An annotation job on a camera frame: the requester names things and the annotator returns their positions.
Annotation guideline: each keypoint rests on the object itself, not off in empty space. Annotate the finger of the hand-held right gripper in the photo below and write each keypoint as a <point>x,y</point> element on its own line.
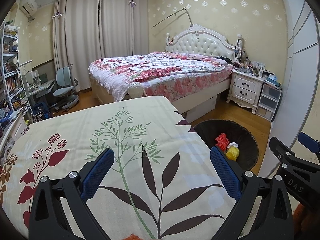
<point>287,156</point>
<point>311,143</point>

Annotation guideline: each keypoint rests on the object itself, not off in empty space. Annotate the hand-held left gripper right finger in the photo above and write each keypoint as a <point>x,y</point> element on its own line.
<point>226,172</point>

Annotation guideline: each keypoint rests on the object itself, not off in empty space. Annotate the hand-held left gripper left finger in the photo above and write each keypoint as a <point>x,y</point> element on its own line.
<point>96,175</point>

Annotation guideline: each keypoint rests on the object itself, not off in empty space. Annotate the yellow foam net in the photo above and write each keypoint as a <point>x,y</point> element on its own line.
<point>233,153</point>

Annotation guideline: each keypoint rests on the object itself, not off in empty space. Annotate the white plastic bag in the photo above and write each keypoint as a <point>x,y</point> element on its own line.
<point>233,145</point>

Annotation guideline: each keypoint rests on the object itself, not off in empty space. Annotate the red foam net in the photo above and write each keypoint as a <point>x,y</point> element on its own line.
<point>222,141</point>

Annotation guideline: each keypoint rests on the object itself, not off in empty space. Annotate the black lined waste bin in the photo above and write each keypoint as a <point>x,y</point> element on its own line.
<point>245,140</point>

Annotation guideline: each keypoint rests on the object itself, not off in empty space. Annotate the person's right forearm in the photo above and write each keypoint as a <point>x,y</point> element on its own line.
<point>306,223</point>

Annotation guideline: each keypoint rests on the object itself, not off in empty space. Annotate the cream floral tablecloth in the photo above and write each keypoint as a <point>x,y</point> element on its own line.
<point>112,135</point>

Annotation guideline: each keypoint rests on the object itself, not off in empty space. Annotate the clear plastic drawer unit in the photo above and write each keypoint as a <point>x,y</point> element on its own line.
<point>268,100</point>

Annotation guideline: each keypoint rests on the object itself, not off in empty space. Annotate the white sliding wardrobe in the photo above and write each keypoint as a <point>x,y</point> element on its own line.
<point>292,80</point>

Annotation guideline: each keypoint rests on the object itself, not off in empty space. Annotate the blue tissue box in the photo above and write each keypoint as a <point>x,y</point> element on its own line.
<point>272,80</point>

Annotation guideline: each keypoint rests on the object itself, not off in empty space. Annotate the white nightstand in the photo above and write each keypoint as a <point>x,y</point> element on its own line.
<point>245,90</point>

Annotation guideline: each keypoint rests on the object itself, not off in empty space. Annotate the grey-blue desk chair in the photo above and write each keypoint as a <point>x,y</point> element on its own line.
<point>63,87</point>

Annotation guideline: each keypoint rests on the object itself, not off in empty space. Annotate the white low cabinet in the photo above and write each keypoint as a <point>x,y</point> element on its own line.
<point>12,127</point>

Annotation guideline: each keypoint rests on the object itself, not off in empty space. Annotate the grey study desk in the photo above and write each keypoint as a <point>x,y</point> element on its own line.
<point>42,87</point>

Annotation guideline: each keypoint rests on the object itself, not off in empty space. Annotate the pink floral quilt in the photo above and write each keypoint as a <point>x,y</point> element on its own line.
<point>155,72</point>

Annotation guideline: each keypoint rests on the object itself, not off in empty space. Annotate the white bookshelf with books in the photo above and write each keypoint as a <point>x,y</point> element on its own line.
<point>12,75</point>

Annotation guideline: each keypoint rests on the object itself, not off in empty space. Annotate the beige curtain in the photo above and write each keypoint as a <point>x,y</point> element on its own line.
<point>77,42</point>
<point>125,22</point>

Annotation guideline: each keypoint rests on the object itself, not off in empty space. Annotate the white bed with tufted headboard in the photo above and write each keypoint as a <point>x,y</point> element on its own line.
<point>200,40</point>

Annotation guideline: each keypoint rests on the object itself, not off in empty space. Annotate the thin metal rod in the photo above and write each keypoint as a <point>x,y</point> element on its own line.
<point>172,16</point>

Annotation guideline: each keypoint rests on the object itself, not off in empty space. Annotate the white air conditioner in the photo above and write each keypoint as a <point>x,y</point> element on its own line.
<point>28,3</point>

